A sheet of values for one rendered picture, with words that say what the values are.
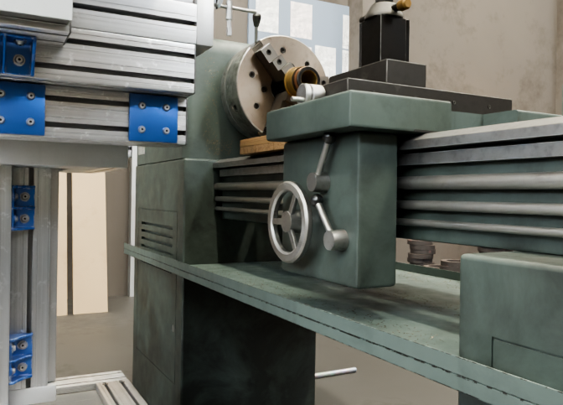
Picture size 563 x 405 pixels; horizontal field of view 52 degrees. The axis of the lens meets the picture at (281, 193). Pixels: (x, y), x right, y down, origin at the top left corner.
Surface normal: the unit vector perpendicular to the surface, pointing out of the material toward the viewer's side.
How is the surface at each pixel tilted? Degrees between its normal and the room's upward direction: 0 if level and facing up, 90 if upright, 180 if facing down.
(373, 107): 90
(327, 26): 90
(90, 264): 80
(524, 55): 90
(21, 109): 90
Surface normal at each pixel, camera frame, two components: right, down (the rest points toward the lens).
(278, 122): -0.88, -0.01
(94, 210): 0.45, -0.18
